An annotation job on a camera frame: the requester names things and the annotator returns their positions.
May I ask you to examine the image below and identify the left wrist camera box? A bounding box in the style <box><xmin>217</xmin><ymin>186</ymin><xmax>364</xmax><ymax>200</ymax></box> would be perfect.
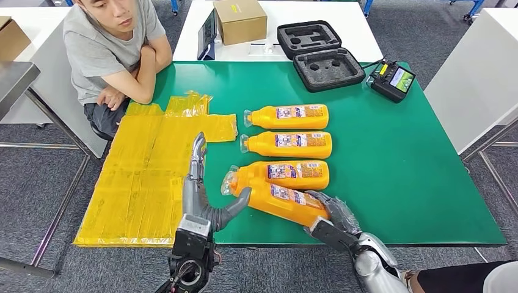
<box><xmin>173</xmin><ymin>214</ymin><xmax>215</xmax><ymax>259</ymax></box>

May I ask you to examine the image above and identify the dark tablet on stand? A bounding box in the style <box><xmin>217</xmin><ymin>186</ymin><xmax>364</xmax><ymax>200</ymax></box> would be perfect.
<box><xmin>197</xmin><ymin>9</ymin><xmax>218</xmax><ymax>61</ymax></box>

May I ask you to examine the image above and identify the black stool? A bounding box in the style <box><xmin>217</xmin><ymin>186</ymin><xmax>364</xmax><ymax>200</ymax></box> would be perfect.
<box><xmin>89</xmin><ymin>121</ymin><xmax>115</xmax><ymax>142</ymax></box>

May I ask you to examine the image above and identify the orange detergent bottle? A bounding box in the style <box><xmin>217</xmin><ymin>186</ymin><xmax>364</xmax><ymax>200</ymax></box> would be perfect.
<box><xmin>236</xmin><ymin>161</ymin><xmax>330</xmax><ymax>191</ymax></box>
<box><xmin>239</xmin><ymin>131</ymin><xmax>333</xmax><ymax>159</ymax></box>
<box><xmin>243</xmin><ymin>104</ymin><xmax>329</xmax><ymax>130</ymax></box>
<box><xmin>220</xmin><ymin>165</ymin><xmax>329</xmax><ymax>228</ymax></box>

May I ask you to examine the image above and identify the grey metal table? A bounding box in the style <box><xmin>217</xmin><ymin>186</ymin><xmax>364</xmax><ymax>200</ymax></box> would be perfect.
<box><xmin>0</xmin><ymin>60</ymin><xmax>96</xmax><ymax>280</ymax></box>

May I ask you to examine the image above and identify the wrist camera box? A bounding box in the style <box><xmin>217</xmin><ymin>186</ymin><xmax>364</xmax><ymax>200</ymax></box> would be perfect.
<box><xmin>304</xmin><ymin>217</ymin><xmax>360</xmax><ymax>255</ymax></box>
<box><xmin>173</xmin><ymin>214</ymin><xmax>215</xmax><ymax>259</ymax></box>

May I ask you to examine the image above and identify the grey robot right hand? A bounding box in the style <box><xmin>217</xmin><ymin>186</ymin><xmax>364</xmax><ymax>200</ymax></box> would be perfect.
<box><xmin>304</xmin><ymin>190</ymin><xmax>362</xmax><ymax>236</ymax></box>

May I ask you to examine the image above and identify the brown cardboard box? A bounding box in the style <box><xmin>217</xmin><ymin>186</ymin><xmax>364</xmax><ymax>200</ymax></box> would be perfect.
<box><xmin>213</xmin><ymin>0</ymin><xmax>268</xmax><ymax>46</ymax></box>
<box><xmin>0</xmin><ymin>16</ymin><xmax>32</xmax><ymax>62</ymax></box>

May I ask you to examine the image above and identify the black remote controller with screen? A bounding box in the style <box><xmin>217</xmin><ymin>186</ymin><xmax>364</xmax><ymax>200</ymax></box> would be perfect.
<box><xmin>370</xmin><ymin>58</ymin><xmax>417</xmax><ymax>104</ymax></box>

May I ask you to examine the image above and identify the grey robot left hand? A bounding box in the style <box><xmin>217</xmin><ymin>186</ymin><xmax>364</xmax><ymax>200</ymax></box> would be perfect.
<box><xmin>182</xmin><ymin>132</ymin><xmax>252</xmax><ymax>233</ymax></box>

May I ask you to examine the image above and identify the seated person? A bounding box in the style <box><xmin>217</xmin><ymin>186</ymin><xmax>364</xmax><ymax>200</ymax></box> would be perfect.
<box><xmin>62</xmin><ymin>0</ymin><xmax>173</xmax><ymax>139</ymax></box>

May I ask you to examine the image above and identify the black foam-lined open case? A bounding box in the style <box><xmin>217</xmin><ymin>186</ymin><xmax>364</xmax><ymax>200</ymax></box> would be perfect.
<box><xmin>277</xmin><ymin>20</ymin><xmax>367</xmax><ymax>93</ymax></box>

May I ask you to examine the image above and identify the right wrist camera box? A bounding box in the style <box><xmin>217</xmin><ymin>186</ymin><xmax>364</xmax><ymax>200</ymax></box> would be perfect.
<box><xmin>304</xmin><ymin>217</ymin><xmax>360</xmax><ymax>255</ymax></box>

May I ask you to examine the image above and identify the blue wheeled frame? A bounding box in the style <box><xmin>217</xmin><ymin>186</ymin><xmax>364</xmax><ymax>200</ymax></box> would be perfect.
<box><xmin>449</xmin><ymin>0</ymin><xmax>486</xmax><ymax>23</ymax></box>

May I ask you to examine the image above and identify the white table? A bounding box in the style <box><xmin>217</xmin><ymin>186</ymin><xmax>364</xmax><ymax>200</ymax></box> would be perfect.
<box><xmin>0</xmin><ymin>5</ymin><xmax>108</xmax><ymax>159</ymax></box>
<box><xmin>423</xmin><ymin>7</ymin><xmax>518</xmax><ymax>215</ymax></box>
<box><xmin>172</xmin><ymin>0</ymin><xmax>384</xmax><ymax>63</ymax></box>

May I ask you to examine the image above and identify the yellow plastic wrapped sheet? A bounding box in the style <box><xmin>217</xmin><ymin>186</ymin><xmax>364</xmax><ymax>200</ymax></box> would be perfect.
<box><xmin>73</xmin><ymin>90</ymin><xmax>239</xmax><ymax>248</ymax></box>

